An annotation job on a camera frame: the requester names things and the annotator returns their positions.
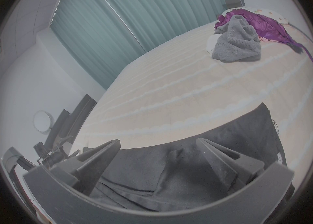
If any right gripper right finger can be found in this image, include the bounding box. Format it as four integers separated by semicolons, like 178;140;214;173
196;138;265;192

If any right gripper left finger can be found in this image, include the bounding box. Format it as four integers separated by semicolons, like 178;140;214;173
52;139;121;195

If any black T-shirt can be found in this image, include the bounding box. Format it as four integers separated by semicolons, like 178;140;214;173
83;102;288;212

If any bed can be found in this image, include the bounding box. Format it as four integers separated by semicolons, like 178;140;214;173
67;0;313;177

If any black chest of drawers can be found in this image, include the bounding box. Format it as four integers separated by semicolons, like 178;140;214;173
44;94;98;150

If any blue-green curtain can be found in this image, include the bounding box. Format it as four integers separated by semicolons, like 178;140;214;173
82;0;231;52
50;0;147;91

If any white garment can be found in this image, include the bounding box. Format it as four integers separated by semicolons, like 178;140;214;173
207;34;220;53

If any grey garment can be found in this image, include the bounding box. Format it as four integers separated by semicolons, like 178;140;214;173
211;15;262;63

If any purple satin garment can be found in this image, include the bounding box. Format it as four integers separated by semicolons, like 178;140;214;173
215;8;313;62

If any white printed pillow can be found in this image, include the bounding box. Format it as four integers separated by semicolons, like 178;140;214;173
224;7;290;25

